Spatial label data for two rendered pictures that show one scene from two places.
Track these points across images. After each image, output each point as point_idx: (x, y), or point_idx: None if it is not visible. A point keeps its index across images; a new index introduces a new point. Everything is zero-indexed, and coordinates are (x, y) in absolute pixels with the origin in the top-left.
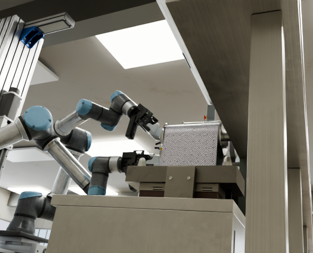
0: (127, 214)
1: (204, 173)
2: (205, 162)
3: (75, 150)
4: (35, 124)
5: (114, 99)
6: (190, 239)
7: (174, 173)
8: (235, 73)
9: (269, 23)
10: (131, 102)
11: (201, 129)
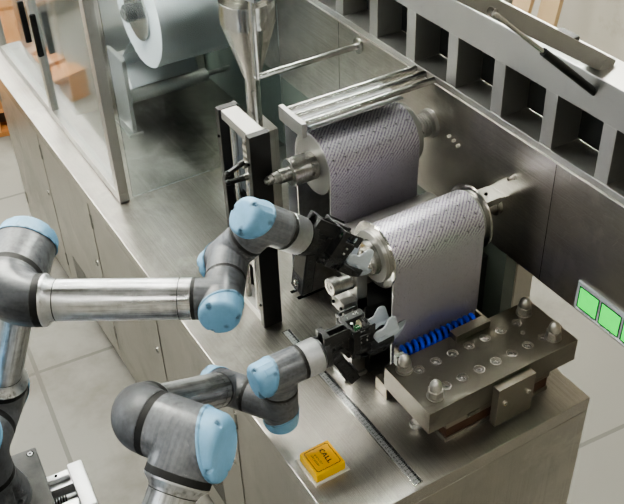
0: (465, 482)
1: (539, 368)
2: (464, 287)
3: None
4: (229, 466)
5: (262, 237)
6: (541, 457)
7: (509, 395)
8: None
9: None
10: (305, 228)
11: (458, 237)
